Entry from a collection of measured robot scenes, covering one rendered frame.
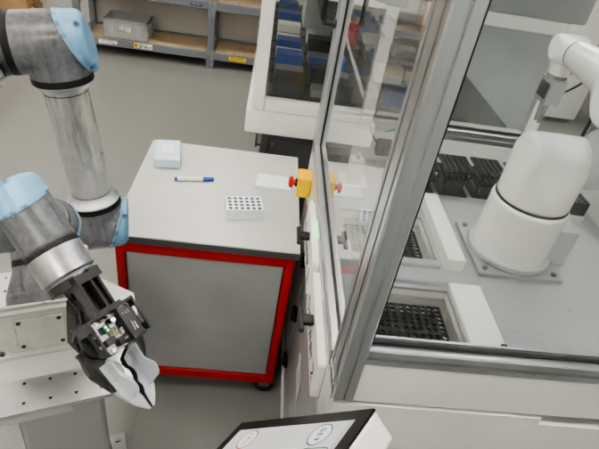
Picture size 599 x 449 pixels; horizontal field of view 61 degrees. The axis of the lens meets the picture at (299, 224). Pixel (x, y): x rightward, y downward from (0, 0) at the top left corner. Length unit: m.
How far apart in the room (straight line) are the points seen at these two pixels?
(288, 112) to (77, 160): 1.12
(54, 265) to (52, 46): 0.47
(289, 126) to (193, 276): 0.78
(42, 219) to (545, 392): 0.90
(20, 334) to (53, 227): 0.56
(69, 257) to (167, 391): 1.46
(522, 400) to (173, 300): 1.13
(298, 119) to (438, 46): 1.52
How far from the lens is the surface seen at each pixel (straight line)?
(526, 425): 1.18
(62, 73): 1.08
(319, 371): 1.09
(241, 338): 1.89
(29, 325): 1.25
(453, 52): 0.64
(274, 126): 2.13
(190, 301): 1.78
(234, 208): 1.68
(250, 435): 0.86
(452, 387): 1.03
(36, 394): 1.26
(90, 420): 1.52
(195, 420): 2.08
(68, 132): 1.14
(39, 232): 0.74
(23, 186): 0.76
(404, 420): 1.08
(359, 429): 0.68
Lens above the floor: 1.75
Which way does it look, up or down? 36 degrees down
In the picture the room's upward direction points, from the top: 10 degrees clockwise
